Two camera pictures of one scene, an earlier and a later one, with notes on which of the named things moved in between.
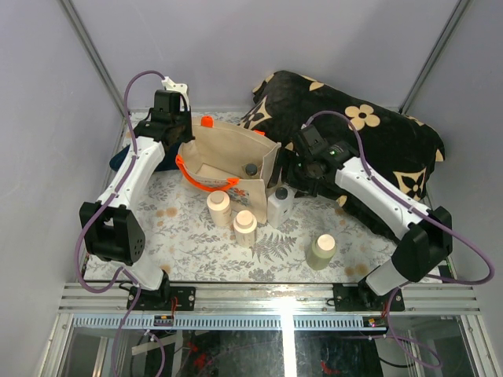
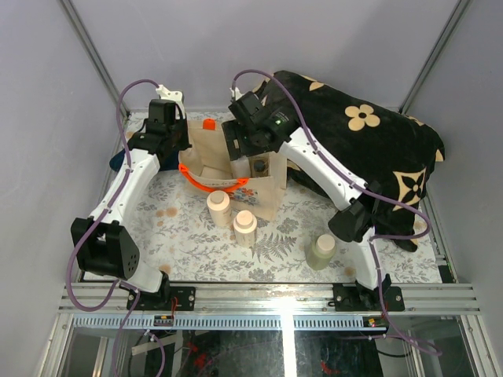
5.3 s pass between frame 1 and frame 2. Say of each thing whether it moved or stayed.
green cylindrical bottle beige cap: stayed
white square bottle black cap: moved
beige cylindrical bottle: stayed
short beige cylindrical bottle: stayed
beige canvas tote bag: stayed
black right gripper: moved
